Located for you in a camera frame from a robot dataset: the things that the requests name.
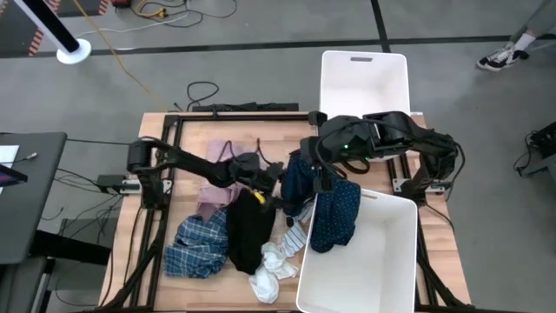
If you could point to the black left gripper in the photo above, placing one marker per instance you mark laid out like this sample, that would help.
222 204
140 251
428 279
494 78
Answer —
252 169

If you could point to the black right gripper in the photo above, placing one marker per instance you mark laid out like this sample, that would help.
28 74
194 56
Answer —
339 135

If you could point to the navy dotted garment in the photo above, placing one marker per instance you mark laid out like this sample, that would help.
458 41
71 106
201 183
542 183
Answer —
334 217

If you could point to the black garment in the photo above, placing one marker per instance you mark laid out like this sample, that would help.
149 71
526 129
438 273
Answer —
247 235

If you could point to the pink shirt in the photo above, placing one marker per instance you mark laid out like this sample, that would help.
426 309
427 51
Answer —
217 193

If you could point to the blue plaid shirt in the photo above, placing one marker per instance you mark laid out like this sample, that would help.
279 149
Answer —
195 248

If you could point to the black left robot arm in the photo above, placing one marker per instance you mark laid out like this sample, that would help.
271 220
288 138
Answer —
187 163

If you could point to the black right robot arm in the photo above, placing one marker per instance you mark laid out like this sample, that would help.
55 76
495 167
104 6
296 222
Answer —
434 148

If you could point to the yellow tag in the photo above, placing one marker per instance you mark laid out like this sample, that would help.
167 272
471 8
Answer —
259 198

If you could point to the white perforated plastic bin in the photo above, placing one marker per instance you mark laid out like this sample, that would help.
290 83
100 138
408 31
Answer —
360 87
378 261

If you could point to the black power strip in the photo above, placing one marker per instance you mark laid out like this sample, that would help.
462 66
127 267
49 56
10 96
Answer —
247 107

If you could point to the black power adapter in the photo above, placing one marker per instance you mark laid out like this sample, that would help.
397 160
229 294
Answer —
110 182

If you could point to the person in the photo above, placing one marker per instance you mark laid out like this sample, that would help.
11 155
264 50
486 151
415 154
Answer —
499 58

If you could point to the black bench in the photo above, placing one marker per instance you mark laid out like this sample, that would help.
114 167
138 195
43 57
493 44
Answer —
43 261

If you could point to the black desk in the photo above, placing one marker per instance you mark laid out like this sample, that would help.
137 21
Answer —
30 195

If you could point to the red box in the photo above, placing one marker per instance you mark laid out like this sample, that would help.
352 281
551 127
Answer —
121 2

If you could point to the dark tablet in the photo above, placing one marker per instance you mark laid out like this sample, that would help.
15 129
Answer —
11 176

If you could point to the white paper sheet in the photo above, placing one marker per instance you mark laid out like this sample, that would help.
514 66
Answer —
6 154

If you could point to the white pole with black stripe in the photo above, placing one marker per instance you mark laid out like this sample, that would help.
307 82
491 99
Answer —
48 24

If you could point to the black hazard-striped floor mat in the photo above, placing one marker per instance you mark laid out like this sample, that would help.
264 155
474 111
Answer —
13 26

